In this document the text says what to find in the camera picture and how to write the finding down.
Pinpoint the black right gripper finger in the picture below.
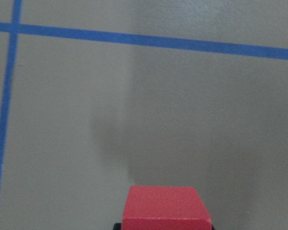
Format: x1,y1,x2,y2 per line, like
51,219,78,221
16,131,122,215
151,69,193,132
113,223,121,230

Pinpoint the red block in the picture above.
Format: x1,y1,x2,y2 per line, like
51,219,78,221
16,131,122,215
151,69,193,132
121,185,213,230

